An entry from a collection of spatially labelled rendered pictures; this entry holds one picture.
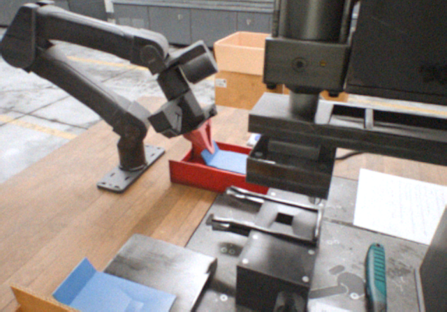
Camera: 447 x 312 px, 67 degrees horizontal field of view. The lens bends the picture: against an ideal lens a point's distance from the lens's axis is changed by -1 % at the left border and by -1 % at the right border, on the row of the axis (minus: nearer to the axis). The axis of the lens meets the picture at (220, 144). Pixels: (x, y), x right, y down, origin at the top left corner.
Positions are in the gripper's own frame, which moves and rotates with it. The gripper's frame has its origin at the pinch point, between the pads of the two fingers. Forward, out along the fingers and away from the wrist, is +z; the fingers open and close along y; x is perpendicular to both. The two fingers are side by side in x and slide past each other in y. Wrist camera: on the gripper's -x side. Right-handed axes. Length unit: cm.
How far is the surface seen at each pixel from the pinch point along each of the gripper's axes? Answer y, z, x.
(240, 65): -66, 9, 197
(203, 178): -0.9, 3.4, -6.2
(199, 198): -2.3, 6.3, -9.3
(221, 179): 3.2, 4.7, -6.3
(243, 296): 13.0, 12.2, -30.4
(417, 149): 39.8, -1.2, -24.6
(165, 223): -5.0, 4.8, -18.6
